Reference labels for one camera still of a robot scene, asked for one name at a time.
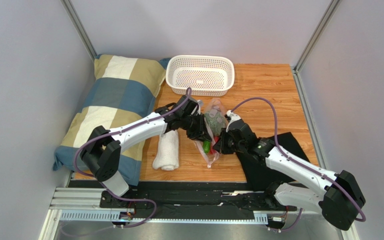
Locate plaid blue beige pillow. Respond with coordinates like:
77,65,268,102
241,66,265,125
52,54,169,171

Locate aluminium frame rail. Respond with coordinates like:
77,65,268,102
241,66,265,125
39,181,359,240

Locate green fake leafy vegetable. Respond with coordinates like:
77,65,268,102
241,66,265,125
204,110,227,136

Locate green fake chili pepper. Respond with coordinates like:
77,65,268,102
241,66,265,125
202,140,211,154

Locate white perforated plastic basket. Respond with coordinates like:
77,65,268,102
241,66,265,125
165,55,235,97

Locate black cloth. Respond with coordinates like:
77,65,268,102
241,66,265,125
236,132,309,191

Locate clear zip top bag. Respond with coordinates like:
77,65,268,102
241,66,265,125
194,97,227,169

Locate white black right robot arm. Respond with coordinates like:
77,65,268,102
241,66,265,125
213,130,366,231

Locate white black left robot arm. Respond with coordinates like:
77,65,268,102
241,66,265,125
73,106,212,198

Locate rolled white towel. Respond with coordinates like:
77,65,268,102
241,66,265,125
152,130,180,171

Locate red fake tomato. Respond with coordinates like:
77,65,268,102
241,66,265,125
210,136,220,155

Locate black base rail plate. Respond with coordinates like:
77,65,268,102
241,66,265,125
67,179,299,221

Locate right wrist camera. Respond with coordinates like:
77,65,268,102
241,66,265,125
225,110,256,140

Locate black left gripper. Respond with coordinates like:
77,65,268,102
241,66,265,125
180,112,211,143

